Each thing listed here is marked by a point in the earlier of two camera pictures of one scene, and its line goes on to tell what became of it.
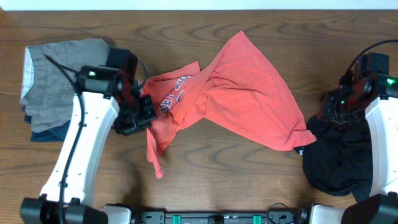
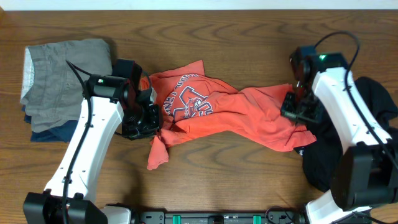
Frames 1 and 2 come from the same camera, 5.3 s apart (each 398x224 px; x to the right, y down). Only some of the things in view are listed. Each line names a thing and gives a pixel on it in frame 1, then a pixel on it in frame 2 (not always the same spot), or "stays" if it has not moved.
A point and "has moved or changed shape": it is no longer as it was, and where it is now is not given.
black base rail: [301, 215] stays
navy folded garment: [55, 134] stays
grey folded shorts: [48, 93] stays
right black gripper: [326, 109] → [287, 110]
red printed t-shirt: [242, 97] has moved or changed shape
